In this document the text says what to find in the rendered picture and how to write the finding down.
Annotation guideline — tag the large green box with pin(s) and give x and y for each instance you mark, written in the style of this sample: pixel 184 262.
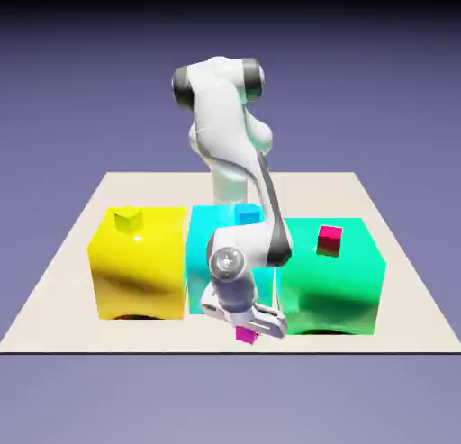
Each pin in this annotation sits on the large green box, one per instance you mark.
pixel 335 282

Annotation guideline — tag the small magenta cube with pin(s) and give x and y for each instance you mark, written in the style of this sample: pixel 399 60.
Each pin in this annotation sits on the small magenta cube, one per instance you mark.
pixel 246 335

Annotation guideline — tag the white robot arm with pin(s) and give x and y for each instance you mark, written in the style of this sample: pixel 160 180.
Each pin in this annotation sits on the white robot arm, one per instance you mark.
pixel 219 127

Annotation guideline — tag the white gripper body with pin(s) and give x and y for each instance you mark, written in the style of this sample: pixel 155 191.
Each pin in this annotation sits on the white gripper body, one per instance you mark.
pixel 268 323

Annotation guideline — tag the large yellow box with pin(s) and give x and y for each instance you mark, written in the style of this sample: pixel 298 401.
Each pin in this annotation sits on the large yellow box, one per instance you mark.
pixel 138 267

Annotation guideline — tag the small red cube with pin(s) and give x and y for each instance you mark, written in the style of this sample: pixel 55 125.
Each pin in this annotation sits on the small red cube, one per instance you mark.
pixel 329 240

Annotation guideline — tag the small blue cube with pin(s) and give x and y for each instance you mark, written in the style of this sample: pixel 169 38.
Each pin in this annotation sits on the small blue cube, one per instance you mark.
pixel 248 213

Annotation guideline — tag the small yellow cube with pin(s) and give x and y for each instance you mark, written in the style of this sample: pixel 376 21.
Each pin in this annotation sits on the small yellow cube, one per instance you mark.
pixel 128 219

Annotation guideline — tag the large cyan box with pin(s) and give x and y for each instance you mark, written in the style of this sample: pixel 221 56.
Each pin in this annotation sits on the large cyan box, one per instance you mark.
pixel 198 242

